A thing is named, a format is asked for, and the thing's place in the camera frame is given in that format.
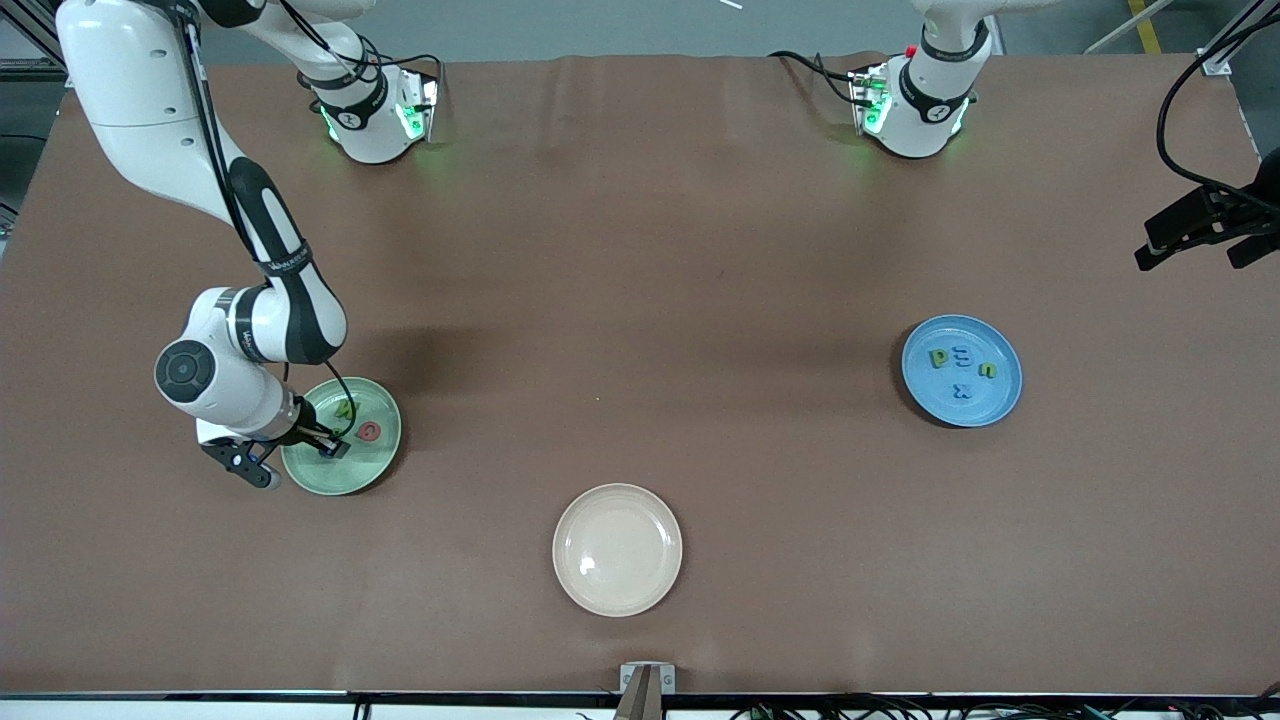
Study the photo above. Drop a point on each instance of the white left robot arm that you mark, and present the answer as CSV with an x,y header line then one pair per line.
x,y
930,110

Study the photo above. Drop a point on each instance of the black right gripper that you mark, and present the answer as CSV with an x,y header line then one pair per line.
x,y
307,431

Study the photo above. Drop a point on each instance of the green plate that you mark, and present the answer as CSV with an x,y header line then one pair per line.
x,y
360,470

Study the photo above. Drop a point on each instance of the green letter p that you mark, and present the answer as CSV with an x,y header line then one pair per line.
x,y
939,357

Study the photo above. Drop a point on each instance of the blue plate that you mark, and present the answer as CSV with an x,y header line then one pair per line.
x,y
990,400

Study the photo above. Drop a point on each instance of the green capital letter N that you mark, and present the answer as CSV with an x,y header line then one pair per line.
x,y
344,410

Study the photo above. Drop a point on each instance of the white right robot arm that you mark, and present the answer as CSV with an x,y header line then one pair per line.
x,y
150,90

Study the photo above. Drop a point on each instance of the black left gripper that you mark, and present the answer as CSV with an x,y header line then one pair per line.
x,y
1218,212

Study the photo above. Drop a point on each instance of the grey metal mounting bracket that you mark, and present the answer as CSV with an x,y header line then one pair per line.
x,y
626,680

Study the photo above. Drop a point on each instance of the brown table cover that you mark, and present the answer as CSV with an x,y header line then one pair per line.
x,y
700,200

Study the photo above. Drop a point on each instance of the aluminium frame profile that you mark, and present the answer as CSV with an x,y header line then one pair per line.
x,y
35,45
1215,60

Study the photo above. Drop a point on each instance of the pink letter G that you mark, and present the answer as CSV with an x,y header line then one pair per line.
x,y
370,431

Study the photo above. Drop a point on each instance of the beige plate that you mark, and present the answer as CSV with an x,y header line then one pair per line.
x,y
617,550

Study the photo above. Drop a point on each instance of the grey camera stand pole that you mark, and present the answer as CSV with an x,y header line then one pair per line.
x,y
640,702

